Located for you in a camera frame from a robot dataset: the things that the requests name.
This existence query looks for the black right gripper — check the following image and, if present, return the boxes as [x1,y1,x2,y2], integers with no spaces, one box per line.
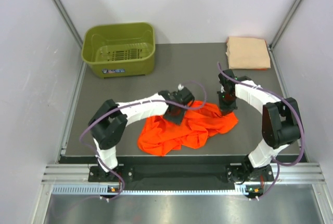
[216,90,237,116]

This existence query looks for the orange t shirt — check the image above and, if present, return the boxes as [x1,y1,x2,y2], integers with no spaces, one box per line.
[137,103,238,156]

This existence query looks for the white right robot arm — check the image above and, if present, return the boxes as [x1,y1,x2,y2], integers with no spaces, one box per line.
[217,69,304,182]

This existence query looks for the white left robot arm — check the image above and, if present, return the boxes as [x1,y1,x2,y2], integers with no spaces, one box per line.
[88,86,195,181]

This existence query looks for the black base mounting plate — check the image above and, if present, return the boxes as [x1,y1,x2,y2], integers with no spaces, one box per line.
[88,163,274,183]

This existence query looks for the folded beige t shirt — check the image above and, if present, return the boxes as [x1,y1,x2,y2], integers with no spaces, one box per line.
[226,36,271,70]

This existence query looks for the green plastic basket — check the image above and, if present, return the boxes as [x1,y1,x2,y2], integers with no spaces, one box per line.
[81,22,156,78]

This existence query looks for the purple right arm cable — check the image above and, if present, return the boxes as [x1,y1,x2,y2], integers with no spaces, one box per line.
[216,62,305,201]

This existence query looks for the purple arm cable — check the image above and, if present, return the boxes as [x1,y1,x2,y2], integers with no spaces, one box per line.
[216,62,305,201]
[79,80,208,201]

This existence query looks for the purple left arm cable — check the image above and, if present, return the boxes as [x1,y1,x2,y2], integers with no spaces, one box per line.
[79,80,208,201]

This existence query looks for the white slotted cable duct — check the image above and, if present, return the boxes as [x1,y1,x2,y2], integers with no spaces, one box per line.
[52,185,262,196]

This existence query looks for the right aluminium corner post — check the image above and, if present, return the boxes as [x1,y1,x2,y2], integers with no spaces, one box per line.
[269,0,304,50]

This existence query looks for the aluminium corner post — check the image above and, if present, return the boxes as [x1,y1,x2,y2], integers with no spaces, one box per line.
[269,0,304,50]
[52,0,83,48]

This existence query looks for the left aluminium corner post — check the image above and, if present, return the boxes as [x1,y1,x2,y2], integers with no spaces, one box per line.
[52,0,83,48]

